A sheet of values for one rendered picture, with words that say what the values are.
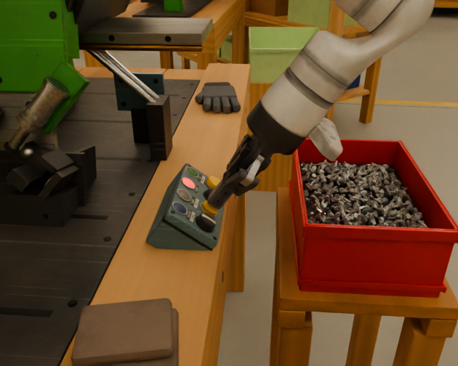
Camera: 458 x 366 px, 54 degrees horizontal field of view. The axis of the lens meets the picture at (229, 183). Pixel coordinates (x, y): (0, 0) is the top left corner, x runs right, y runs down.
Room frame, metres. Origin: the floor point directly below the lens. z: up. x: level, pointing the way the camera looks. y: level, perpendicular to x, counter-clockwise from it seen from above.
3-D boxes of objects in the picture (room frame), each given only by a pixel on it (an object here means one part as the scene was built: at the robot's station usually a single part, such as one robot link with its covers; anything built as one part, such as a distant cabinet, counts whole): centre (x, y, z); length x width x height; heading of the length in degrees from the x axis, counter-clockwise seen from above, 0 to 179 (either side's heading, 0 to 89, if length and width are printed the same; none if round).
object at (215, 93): (1.10, 0.03, 0.91); 0.20 x 0.11 x 0.03; 5
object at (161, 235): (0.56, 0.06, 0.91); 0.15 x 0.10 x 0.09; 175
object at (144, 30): (0.85, 0.23, 1.11); 0.39 x 0.16 x 0.03; 85
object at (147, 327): (0.32, 0.10, 0.91); 0.10 x 0.08 x 0.03; 96
